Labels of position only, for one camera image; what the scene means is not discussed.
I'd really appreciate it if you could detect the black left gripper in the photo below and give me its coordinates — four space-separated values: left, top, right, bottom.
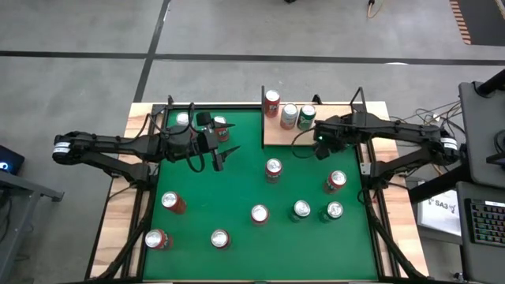
189 111 241 172

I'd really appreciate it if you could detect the green soda can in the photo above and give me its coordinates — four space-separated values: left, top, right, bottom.
296 104 317 132
320 200 344 224
290 200 312 223

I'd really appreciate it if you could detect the red Fanta can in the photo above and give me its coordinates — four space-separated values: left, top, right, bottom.
324 169 350 195
212 115 230 143
264 157 284 185
263 89 282 118

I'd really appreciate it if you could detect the white raspberry seltzer can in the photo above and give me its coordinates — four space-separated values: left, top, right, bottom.
279 103 300 131

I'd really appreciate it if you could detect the silver and red can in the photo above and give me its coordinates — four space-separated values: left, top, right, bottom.
175 111 193 128

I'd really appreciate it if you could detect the black support beam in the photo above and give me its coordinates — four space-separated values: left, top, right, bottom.
408 163 473 204

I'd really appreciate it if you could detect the green table mat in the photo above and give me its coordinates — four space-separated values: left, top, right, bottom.
142 108 379 281

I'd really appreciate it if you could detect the white SA3 sign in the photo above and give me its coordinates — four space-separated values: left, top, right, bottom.
416 188 463 238

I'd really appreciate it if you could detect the black desk accessory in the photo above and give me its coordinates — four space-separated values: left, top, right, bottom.
485 129 505 166

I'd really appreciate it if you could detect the black monitor pole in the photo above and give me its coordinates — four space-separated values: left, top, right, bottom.
475 69 505 98

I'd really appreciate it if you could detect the backlit black keyboard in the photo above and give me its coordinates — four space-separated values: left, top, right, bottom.
465 198 505 249

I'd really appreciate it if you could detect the black mat with orange stripes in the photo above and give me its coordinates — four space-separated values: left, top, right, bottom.
448 0 505 47

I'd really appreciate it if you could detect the grey side table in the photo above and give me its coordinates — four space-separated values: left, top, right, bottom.
0 169 65 279

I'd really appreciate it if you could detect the grey keyboard desk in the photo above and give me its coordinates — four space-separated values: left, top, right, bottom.
456 181 505 284

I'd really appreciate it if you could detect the black device with blue light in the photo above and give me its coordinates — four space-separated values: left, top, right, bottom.
0 144 26 178

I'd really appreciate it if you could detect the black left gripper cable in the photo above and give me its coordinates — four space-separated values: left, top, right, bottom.
185 151 207 174

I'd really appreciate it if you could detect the black metal rig frame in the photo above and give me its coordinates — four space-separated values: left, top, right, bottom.
84 94 431 284

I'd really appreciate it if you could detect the wooden shelf with black frame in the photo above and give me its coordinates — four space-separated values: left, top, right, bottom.
260 85 374 149

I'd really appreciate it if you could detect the tangled cable bundle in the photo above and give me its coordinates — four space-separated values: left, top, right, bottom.
388 100 465 177

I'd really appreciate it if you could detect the yellow cable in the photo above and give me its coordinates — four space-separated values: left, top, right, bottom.
366 0 386 20

